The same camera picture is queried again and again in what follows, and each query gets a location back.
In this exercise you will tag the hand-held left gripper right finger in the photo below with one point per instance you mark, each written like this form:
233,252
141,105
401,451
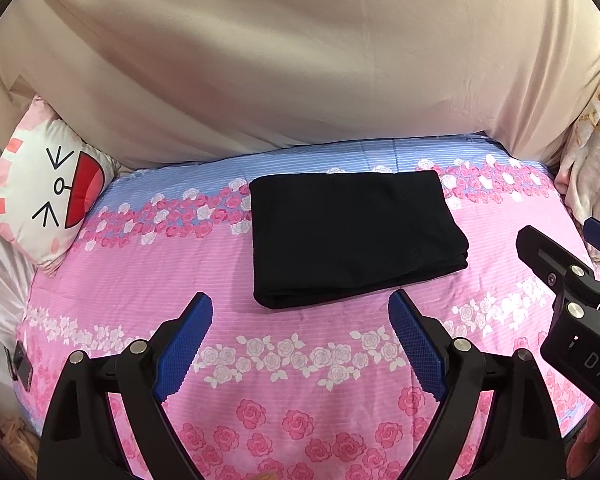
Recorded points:
420,345

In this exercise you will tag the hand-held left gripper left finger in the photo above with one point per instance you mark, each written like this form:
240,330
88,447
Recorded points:
187,345

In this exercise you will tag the black pants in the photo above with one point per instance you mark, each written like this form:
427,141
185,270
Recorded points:
350,235

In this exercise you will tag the person's right hand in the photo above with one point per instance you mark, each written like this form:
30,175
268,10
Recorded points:
587,440

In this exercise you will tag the cream floral blanket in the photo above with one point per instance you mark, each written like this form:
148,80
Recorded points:
592,160

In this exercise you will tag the pink blue floral bed sheet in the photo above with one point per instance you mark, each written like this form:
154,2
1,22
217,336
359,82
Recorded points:
330,385

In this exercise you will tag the small black device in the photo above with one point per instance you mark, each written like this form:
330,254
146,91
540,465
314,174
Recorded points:
21,365

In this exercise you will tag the white satin cloth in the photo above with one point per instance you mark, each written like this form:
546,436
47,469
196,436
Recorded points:
2,285

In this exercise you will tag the white cat face pillow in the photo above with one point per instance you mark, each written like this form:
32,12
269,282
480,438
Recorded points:
35,195

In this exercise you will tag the beige headboard cover cloth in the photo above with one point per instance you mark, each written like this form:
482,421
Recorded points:
280,60

